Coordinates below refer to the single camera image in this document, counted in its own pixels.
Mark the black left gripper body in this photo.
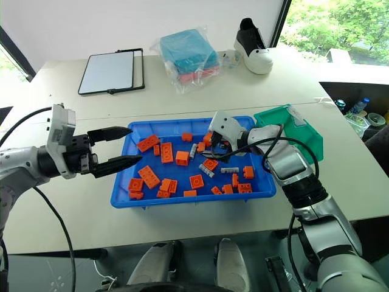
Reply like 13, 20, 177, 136
63, 133, 100, 176

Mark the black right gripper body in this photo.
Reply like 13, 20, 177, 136
211, 130, 232, 152

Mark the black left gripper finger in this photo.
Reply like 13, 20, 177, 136
90, 155, 143, 179
87, 127, 133, 145

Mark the blue plastic bin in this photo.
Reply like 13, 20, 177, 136
109, 116, 277, 210

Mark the green plastic bin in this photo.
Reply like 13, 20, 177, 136
253, 103, 325, 165

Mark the large orange toy brick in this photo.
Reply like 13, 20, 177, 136
160, 142, 174, 165
137, 165, 161, 189
136, 134, 161, 153

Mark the black framed whiteboard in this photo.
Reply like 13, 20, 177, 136
77, 47, 145, 96

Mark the small clear plastic packet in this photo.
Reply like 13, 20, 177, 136
221, 50, 243, 70

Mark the clear bag of folded cloths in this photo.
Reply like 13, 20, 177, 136
149, 26, 224, 94

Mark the black and white sneaker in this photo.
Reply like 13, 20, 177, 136
233, 17, 274, 75

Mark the grey robot foot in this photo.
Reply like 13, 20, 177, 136
126, 242, 177, 287
215, 238, 250, 292

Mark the dark storage box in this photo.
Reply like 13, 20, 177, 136
318, 80, 389, 144

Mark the clear plastic water bottle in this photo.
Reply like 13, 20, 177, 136
348, 97, 371, 116

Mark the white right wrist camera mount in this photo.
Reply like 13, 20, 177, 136
208, 111, 247, 156

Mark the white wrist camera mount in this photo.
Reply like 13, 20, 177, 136
46, 103, 77, 180
208, 111, 247, 156

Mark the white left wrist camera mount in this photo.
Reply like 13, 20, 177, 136
46, 103, 77, 180

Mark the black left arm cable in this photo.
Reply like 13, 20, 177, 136
0, 106, 53, 147

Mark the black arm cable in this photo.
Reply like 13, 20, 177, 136
209, 124, 320, 183
32, 185, 77, 292
0, 106, 53, 147

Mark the black lower arm cable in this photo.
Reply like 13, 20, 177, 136
32, 185, 77, 292

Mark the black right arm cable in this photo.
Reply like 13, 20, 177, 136
209, 124, 320, 183

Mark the thin white floor cable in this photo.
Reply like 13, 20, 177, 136
93, 260, 119, 288

